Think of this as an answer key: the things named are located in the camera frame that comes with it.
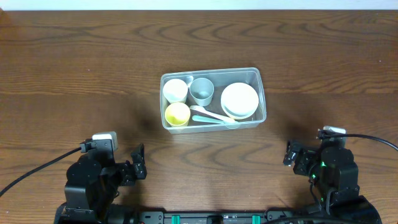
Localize black mounting rail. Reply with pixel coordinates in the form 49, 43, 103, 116
137, 207, 306, 224

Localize mint green plastic spoon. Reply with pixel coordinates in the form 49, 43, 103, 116
192, 115, 240, 129

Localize grey plastic cup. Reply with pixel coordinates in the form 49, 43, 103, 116
190, 78, 215, 106

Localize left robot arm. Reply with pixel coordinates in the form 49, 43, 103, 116
54, 140, 147, 223

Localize yellow plastic cup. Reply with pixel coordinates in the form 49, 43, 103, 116
164, 102, 191, 127

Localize white plastic fork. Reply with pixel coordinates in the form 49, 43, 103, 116
189, 105, 236, 123

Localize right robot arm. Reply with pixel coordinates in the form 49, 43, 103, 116
283, 138, 382, 223

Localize white plastic cup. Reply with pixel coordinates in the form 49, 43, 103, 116
162, 79, 188, 103

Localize white plastic bowl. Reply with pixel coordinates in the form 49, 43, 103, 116
221, 83, 259, 115

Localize clear plastic storage box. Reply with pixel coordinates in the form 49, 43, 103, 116
160, 67, 267, 134

